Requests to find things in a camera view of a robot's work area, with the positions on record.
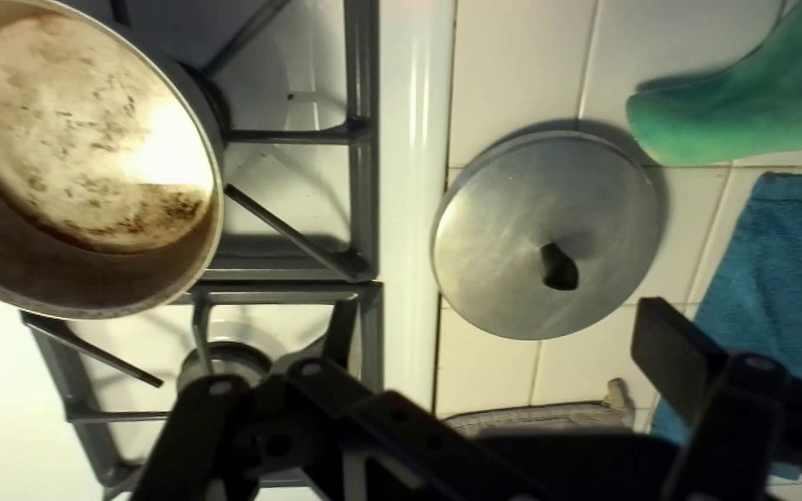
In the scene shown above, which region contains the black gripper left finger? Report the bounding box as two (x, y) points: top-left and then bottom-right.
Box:
(130, 356), (480, 501)

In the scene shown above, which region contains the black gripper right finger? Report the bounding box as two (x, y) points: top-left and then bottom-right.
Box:
(630, 296), (802, 501)

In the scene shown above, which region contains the green cloth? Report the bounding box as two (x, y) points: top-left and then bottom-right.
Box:
(623, 0), (802, 172)

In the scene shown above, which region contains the grey pot holder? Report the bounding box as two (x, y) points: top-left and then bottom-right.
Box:
(442, 375), (641, 439)

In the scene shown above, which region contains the round metal pot lid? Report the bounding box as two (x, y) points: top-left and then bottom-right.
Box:
(428, 129), (669, 343)

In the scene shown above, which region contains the teal towel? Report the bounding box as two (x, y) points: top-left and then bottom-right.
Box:
(650, 164), (802, 485)

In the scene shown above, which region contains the brown frying pan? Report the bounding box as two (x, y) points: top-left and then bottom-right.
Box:
(0, 0), (229, 322)

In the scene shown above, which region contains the black stove burner grate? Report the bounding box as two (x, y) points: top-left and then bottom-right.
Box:
(20, 0), (387, 501)

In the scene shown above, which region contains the white gas stove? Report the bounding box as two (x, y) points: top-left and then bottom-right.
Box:
(0, 0), (460, 501)

